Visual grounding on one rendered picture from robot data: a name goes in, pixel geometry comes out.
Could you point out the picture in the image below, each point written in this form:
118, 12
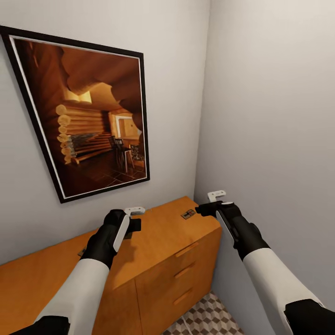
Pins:
87, 103

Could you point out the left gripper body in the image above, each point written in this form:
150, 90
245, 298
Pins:
135, 225

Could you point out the mousetrap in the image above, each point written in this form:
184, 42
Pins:
188, 214
82, 251
128, 235

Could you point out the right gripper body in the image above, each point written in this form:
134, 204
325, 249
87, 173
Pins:
206, 209

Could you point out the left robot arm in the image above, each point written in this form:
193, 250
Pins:
73, 309

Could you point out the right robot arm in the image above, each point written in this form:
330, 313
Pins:
290, 307

